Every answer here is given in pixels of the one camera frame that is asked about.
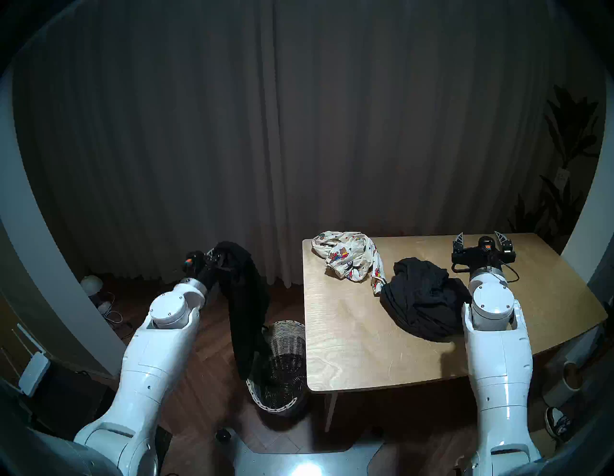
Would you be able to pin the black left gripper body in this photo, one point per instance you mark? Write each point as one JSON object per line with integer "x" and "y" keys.
{"x": 211, "y": 272}

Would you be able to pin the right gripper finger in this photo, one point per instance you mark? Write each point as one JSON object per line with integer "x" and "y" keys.
{"x": 459, "y": 244}
{"x": 504, "y": 243}

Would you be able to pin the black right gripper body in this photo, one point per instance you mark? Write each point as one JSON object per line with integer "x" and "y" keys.
{"x": 467, "y": 261}

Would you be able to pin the black garment with hang tag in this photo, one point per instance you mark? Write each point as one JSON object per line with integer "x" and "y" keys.
{"x": 247, "y": 307}

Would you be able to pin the cream bear print garment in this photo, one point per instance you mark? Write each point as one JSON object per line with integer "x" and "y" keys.
{"x": 348, "y": 256}

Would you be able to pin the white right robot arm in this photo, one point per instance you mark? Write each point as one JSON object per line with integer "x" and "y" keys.
{"x": 499, "y": 364}

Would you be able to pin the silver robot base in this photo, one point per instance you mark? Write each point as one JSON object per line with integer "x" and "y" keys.
{"x": 297, "y": 460}

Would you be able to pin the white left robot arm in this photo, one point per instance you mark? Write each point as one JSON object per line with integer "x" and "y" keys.
{"x": 153, "y": 350}

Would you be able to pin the woven wicker laundry hamper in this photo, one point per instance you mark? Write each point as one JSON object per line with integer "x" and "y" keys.
{"x": 283, "y": 369}

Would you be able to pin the long pleated curtain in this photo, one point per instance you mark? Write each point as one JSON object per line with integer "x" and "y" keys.
{"x": 240, "y": 144}

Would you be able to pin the white mushroom lamp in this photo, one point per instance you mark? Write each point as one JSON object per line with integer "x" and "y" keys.
{"x": 91, "y": 284}

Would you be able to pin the light wooden table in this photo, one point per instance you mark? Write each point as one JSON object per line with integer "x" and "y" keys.
{"x": 364, "y": 336}

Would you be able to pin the tall leafy potted plant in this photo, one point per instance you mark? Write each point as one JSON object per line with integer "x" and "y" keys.
{"x": 571, "y": 129}

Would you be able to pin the white cylindrical container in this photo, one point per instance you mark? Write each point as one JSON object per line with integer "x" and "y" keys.
{"x": 566, "y": 384}

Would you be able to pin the black computer case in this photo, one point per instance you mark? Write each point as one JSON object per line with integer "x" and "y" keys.
{"x": 72, "y": 393}

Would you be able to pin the black and white sneaker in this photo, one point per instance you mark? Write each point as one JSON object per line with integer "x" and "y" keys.
{"x": 558, "y": 424}

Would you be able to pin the white wifi router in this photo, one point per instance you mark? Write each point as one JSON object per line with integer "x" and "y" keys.
{"x": 34, "y": 374}

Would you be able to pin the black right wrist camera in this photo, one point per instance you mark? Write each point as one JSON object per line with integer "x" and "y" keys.
{"x": 487, "y": 245}

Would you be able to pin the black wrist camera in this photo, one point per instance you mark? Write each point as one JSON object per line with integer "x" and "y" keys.
{"x": 193, "y": 263}
{"x": 487, "y": 245}

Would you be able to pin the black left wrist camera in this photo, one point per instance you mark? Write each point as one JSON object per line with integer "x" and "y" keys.
{"x": 193, "y": 263}

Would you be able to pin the white wall outlet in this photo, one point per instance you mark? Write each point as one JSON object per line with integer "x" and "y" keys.
{"x": 561, "y": 177}

